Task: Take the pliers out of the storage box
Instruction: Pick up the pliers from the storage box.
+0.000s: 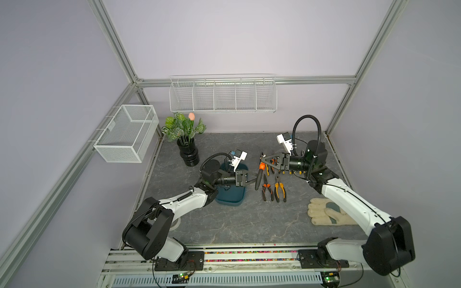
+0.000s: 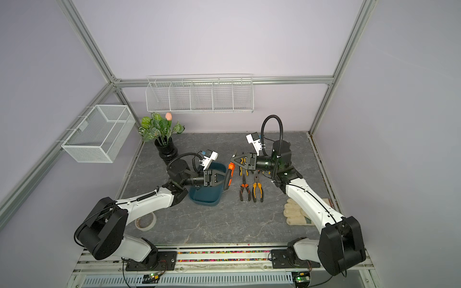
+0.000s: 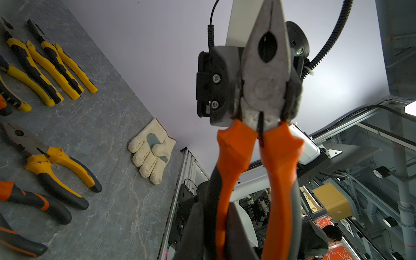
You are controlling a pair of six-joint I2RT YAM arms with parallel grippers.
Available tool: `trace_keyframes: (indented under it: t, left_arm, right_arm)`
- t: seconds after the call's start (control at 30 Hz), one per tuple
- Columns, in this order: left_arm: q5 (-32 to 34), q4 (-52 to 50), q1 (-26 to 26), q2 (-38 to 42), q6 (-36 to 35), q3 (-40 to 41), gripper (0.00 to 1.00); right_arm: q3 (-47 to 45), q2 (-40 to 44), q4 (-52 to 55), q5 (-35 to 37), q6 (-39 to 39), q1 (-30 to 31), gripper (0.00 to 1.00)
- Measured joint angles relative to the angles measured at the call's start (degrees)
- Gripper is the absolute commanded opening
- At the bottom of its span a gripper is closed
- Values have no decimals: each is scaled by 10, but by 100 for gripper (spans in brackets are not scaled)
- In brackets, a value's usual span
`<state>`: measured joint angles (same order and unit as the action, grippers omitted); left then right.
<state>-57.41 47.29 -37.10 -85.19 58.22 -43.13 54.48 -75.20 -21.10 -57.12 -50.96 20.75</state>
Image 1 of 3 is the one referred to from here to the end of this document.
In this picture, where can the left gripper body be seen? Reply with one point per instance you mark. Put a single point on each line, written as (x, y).
(229, 177)

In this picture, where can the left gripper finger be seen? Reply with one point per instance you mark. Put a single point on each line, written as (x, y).
(252, 175)
(248, 183)

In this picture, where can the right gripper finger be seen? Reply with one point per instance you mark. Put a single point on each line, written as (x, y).
(265, 158)
(270, 167)

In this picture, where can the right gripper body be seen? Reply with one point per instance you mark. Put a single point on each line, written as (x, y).
(295, 164)

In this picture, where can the yellow long nose pliers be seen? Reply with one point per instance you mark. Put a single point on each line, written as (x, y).
(280, 190)

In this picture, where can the orange handled pliers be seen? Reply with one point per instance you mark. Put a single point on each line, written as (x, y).
(261, 171)

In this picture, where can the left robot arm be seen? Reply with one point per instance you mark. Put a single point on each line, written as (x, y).
(148, 230)

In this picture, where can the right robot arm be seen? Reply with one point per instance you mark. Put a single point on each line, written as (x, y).
(389, 244)

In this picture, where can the teal plastic storage box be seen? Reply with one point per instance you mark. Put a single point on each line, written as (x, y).
(230, 195)

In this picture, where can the black vase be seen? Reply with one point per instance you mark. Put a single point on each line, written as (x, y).
(188, 151)

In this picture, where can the masking tape roll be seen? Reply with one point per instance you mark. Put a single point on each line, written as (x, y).
(175, 224)

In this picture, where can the beige work glove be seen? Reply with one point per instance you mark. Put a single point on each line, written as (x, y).
(324, 212)

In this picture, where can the green artificial plant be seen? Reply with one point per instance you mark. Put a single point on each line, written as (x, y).
(182, 128)

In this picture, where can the white mesh basket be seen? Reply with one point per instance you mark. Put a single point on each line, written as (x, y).
(128, 134)

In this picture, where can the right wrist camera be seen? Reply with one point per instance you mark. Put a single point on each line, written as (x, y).
(285, 140)

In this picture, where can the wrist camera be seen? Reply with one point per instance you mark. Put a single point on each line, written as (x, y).
(285, 140)
(237, 157)

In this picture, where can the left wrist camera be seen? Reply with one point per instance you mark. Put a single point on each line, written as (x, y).
(237, 157)

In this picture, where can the white wire wall shelf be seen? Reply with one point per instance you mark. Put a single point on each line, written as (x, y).
(223, 93)

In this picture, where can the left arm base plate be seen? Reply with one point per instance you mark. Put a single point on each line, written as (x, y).
(188, 261)

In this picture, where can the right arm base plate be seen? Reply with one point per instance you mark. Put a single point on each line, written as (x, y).
(319, 258)

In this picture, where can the aluminium front rail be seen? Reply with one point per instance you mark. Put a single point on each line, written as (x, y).
(218, 258)

